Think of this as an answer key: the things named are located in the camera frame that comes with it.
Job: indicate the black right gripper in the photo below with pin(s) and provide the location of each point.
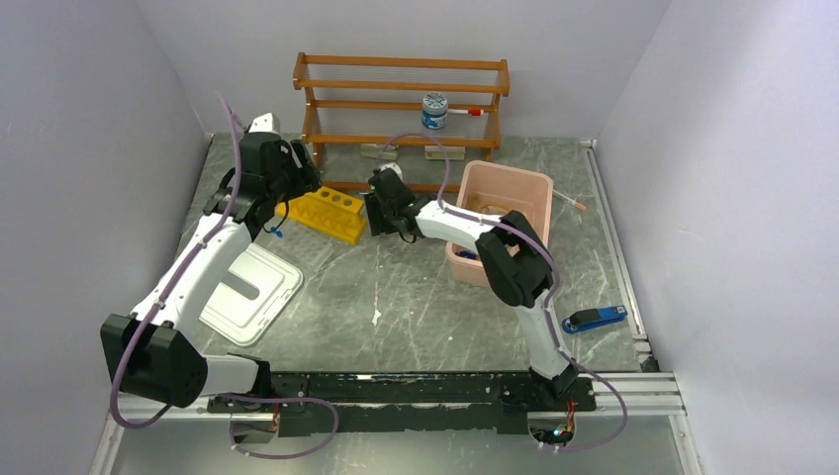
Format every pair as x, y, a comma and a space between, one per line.
376, 224

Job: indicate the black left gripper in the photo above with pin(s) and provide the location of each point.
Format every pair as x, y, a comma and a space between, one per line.
306, 177

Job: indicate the tan rubber tubing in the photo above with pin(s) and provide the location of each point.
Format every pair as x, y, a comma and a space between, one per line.
491, 209

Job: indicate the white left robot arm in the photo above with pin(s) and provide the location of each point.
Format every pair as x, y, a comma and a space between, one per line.
149, 352

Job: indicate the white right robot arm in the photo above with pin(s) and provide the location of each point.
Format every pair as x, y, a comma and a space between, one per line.
519, 268

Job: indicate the yellow test tube rack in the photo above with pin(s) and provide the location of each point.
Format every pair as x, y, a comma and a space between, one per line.
329, 212

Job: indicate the white box left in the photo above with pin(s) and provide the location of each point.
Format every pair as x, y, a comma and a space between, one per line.
379, 151

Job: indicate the white box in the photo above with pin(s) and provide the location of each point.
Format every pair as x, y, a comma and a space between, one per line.
454, 153
379, 151

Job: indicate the wooden shelf rack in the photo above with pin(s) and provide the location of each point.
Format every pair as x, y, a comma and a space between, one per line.
356, 99

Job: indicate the white box right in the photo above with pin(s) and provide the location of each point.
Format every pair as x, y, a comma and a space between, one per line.
454, 153

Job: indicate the pink plastic bin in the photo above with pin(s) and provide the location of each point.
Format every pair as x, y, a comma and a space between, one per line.
528, 192

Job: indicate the blue white jar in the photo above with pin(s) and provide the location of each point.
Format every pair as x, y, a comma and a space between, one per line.
434, 110

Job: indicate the white plastic lid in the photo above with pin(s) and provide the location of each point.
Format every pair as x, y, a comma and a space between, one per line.
255, 290

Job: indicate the glass rod orange tip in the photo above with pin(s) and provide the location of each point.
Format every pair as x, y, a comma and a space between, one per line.
568, 199

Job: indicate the blue stapler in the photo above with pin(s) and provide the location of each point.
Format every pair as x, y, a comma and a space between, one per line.
590, 319

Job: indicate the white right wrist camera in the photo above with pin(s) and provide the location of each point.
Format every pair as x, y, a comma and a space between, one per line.
393, 166

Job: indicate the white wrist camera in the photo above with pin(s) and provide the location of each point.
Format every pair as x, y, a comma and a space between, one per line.
393, 166
266, 123

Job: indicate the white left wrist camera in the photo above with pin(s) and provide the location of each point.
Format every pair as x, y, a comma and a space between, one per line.
266, 123

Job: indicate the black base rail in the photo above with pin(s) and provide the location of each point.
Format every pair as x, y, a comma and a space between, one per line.
503, 400

